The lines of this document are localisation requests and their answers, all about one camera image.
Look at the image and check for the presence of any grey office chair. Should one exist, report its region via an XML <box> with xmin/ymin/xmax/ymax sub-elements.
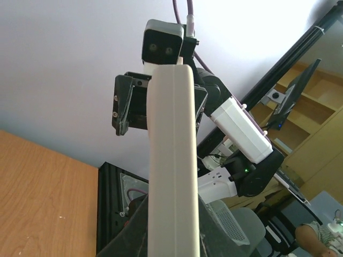
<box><xmin>207</xmin><ymin>200</ymin><xmax>295</xmax><ymax>256</ymax></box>

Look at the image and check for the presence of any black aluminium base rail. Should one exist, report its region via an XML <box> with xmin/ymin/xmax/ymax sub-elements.
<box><xmin>96</xmin><ymin>162</ymin><xmax>148</xmax><ymax>254</ymax></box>

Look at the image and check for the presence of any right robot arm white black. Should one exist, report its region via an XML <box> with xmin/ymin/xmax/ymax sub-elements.
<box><xmin>112</xmin><ymin>65</ymin><xmax>284</xmax><ymax>203</ymax></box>

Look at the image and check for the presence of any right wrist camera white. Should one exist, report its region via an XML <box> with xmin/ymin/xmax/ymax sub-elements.
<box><xmin>141</xmin><ymin>19</ymin><xmax>199</xmax><ymax>75</ymax></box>

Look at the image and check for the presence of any person in striped shirt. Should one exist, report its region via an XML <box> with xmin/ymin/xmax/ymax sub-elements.
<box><xmin>295</xmin><ymin>222</ymin><xmax>342</xmax><ymax>257</ymax></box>

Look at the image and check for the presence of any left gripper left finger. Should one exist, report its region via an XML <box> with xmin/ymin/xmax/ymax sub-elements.
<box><xmin>96</xmin><ymin>195</ymin><xmax>148</xmax><ymax>256</ymax></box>

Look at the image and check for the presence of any white phone case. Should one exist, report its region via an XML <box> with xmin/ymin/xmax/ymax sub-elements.
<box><xmin>146</xmin><ymin>65</ymin><xmax>200</xmax><ymax>256</ymax></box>

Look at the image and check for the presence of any black right frame post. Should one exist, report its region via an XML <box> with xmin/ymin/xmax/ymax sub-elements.
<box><xmin>197</xmin><ymin>0</ymin><xmax>343</xmax><ymax>153</ymax></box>

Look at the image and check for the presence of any black monitor in background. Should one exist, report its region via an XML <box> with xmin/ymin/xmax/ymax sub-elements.
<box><xmin>261</xmin><ymin>58</ymin><xmax>322</xmax><ymax>131</ymax></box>

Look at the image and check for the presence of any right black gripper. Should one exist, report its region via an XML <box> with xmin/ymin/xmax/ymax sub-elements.
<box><xmin>112</xmin><ymin>72</ymin><xmax>208</xmax><ymax>135</ymax></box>

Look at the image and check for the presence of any wooden shelf in background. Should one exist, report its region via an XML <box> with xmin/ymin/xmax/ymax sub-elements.
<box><xmin>251</xmin><ymin>61</ymin><xmax>343</xmax><ymax>188</ymax></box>

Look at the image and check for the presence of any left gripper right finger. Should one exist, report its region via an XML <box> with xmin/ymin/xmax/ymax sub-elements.
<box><xmin>199</xmin><ymin>198</ymin><xmax>242</xmax><ymax>256</ymax></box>

